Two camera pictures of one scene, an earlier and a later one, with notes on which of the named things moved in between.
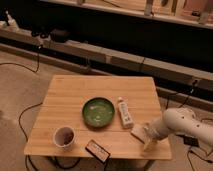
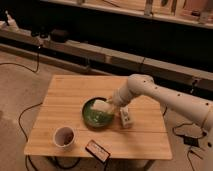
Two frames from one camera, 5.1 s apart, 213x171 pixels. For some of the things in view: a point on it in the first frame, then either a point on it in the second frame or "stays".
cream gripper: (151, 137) -> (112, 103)
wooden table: (114, 110) stays
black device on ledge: (59, 36) stays
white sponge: (139, 132) -> (103, 106)
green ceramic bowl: (98, 112) stays
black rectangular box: (97, 151) stays
